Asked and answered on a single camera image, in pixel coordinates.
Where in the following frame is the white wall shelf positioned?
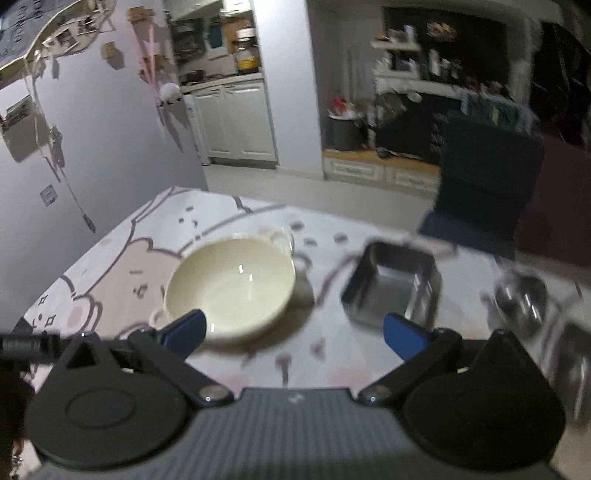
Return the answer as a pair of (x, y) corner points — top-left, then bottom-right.
(370, 39), (468, 95)

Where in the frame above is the maroon chair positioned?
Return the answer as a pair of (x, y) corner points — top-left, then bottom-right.
(513, 133), (591, 267)

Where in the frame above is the wall poster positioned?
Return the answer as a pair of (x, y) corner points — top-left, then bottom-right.
(0, 0), (90, 86)

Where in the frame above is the dark blue chair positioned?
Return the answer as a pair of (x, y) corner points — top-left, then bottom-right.
(418, 115), (544, 260)

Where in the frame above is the wooden bench cabinet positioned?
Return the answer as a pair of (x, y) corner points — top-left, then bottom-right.
(322, 148), (441, 191)

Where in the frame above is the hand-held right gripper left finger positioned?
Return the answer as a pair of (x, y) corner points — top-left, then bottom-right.
(58, 309), (234, 409)

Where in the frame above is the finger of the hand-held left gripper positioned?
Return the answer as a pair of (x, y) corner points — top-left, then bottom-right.
(0, 331), (63, 364)

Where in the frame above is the grey bin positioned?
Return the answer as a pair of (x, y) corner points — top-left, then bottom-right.
(328, 114), (364, 151)

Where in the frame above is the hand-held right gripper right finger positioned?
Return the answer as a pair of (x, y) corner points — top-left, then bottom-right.
(359, 313), (541, 408)

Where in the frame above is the small square steel dish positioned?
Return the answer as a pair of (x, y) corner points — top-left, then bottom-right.
(545, 320), (591, 423)

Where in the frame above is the black sign board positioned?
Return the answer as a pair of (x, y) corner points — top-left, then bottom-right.
(376, 92), (462, 163)

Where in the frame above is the small round steel bowl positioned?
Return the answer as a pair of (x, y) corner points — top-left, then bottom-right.
(492, 271), (550, 337)

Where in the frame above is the white kitchen cabinet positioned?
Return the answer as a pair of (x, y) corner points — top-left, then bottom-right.
(190, 78), (279, 167)

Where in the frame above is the large square steel dish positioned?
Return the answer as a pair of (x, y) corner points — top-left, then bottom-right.
(341, 240), (441, 332)

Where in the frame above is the bear print tablecloth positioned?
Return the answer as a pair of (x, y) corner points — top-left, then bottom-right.
(22, 186), (591, 480)

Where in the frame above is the cream bowl with handles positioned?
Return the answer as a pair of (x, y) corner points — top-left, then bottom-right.
(150, 225), (297, 344)

